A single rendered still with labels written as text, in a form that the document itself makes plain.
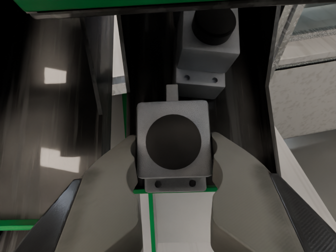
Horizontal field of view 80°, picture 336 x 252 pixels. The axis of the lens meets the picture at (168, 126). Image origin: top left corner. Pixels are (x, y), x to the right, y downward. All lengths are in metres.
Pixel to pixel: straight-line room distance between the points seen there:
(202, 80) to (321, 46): 0.97
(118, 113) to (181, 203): 0.17
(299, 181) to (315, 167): 1.17
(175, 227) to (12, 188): 0.24
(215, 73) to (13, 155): 0.20
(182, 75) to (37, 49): 0.16
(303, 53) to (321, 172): 0.99
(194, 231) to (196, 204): 0.05
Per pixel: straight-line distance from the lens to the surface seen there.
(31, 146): 0.23
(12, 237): 0.51
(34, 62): 0.26
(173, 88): 0.17
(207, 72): 0.18
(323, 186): 1.75
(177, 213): 0.36
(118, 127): 0.30
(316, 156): 1.85
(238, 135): 0.21
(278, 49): 0.26
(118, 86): 0.23
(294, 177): 0.63
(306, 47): 1.09
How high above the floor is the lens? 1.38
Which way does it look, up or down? 53 degrees down
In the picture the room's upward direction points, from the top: 5 degrees counter-clockwise
